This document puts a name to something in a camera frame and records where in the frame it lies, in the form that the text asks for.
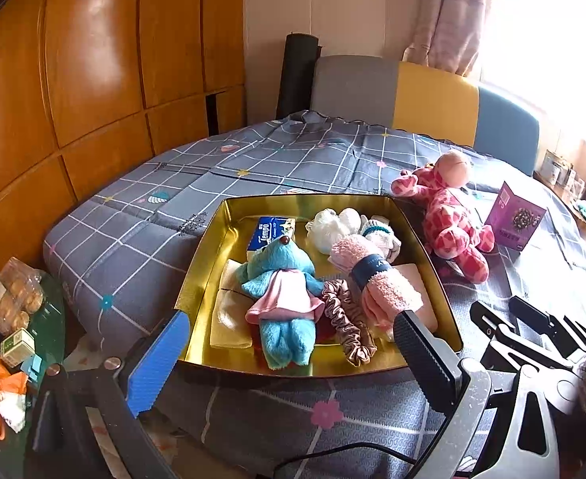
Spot gold cardboard tray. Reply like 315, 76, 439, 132
174, 194, 464, 379

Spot black cable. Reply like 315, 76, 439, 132
273, 440, 423, 479

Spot blue tissue pack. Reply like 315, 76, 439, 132
246, 216, 295, 253

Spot clear plastic pastry pack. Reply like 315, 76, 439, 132
0, 257, 45, 335

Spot green white small box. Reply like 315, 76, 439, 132
0, 328, 35, 366

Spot pink spotted plush toy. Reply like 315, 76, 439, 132
391, 167, 438, 200
420, 150, 495, 283

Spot white cloth bundle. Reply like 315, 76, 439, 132
305, 208, 363, 255

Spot window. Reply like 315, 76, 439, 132
477, 0, 586, 150

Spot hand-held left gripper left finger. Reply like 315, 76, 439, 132
26, 311, 191, 479

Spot wooden wardrobe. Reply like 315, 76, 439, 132
0, 0, 248, 270

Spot pink towel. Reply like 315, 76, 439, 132
329, 237, 424, 333

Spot pink satin scrunchie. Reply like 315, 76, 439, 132
320, 279, 376, 366

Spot orange snack packet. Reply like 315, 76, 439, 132
0, 356, 29, 410

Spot white sock teal trim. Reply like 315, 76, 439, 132
360, 214, 402, 263

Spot grey yellow blue headboard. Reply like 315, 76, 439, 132
310, 55, 540, 176

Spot glass side table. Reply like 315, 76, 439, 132
0, 269, 69, 460

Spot black rolled mat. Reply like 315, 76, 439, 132
276, 33, 322, 119

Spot wooden desk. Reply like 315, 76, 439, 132
532, 170, 586, 240

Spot red christmas sock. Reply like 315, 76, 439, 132
314, 317, 346, 346

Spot beige mesh cloth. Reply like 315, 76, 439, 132
209, 258, 254, 350

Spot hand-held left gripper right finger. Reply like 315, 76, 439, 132
393, 309, 558, 479

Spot teal plush elephant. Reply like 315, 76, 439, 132
235, 237, 325, 371

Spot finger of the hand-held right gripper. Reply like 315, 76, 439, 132
508, 295, 586, 356
470, 301, 580, 400

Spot grey checked bed sheet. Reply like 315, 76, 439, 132
42, 110, 586, 479

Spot beige patterned curtain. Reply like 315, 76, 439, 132
403, 0, 495, 77

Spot purple cardboard box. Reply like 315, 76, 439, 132
483, 181, 548, 251

